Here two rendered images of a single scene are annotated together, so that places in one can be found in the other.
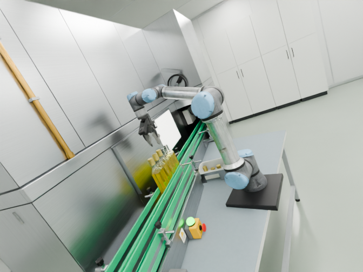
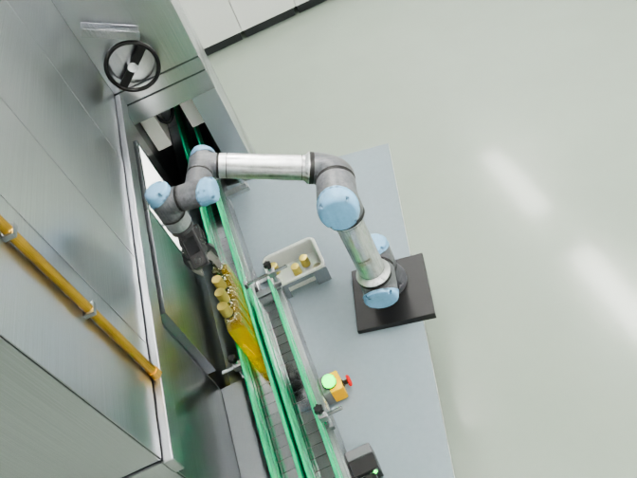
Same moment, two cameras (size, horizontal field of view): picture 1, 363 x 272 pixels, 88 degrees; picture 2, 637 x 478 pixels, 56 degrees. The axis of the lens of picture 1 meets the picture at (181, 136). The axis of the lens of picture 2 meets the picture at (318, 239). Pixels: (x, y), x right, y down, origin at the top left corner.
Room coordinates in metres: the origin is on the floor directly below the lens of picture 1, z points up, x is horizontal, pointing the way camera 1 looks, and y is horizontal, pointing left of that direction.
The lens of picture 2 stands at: (-0.18, 0.43, 2.52)
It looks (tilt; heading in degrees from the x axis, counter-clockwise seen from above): 46 degrees down; 335
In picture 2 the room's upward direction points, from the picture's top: 25 degrees counter-clockwise
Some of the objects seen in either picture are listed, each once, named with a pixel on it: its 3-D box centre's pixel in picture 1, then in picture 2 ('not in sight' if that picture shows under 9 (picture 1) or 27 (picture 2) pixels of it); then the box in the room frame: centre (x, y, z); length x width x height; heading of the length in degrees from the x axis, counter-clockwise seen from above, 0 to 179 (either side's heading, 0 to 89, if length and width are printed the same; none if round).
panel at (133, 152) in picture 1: (156, 141); (169, 246); (1.48, 0.20, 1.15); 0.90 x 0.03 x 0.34; 155
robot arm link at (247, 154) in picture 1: (244, 161); (374, 255); (0.98, -0.28, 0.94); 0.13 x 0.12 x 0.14; 140
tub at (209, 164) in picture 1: (213, 169); (296, 267); (1.31, -0.12, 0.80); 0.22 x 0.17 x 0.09; 65
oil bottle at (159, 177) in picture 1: (162, 182); (244, 335); (1.09, 0.23, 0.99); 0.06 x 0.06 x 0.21; 65
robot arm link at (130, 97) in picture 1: (135, 101); (165, 202); (1.21, 0.17, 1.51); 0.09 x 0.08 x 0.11; 50
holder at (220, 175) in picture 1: (210, 171); (290, 272); (1.32, -0.09, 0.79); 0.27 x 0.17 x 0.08; 65
